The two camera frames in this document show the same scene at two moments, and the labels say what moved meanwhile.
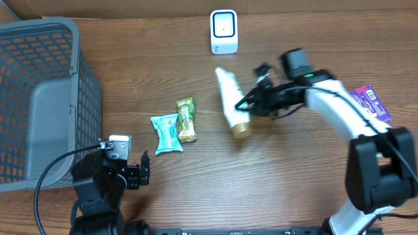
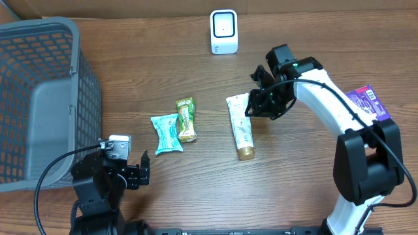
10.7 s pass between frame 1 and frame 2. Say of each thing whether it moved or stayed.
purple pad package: stayed
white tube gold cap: moved
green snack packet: stayed
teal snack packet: stayed
